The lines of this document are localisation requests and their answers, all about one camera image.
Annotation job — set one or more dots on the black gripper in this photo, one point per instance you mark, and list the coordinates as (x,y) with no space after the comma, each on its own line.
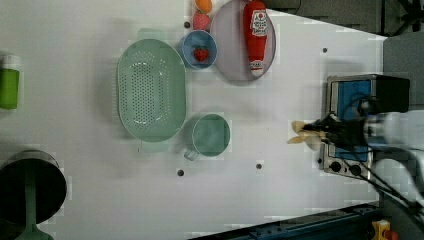
(345,134)

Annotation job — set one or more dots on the peeled banana toy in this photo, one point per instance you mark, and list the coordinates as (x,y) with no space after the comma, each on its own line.
(312,138)

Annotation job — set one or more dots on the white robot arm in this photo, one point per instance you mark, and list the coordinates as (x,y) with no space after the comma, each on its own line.
(376,132)

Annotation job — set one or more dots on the green mug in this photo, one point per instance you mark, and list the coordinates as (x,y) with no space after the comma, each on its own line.
(207,135)

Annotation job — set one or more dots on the pink round plate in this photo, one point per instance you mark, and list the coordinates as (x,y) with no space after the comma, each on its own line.
(227,30)

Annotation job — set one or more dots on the yellow clamp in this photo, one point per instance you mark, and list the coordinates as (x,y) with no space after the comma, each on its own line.
(383,231)

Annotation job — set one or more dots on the red ketchup bottle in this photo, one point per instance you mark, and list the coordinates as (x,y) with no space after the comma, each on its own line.
(255,25)

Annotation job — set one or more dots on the red strawberry toy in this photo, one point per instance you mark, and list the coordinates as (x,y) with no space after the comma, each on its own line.
(201,54)

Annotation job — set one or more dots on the blue bowl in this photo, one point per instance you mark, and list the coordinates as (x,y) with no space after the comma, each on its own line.
(198,39)

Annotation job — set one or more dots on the pink toy fruit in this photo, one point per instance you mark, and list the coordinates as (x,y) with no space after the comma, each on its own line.
(201,21)

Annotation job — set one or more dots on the orange toy fruit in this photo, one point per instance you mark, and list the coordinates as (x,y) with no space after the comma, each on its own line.
(205,6)

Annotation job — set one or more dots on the green oval colander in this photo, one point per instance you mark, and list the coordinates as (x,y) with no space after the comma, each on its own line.
(151,90)

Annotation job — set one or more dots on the black pot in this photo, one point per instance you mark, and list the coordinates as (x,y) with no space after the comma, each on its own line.
(51,187)

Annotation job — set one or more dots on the green ladle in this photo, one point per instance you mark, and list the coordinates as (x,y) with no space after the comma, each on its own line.
(31,230)

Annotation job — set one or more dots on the green bottle white cap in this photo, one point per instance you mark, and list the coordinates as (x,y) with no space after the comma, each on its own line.
(9,81)

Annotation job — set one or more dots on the blue metal frame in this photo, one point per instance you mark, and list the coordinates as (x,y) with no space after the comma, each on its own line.
(350,223)

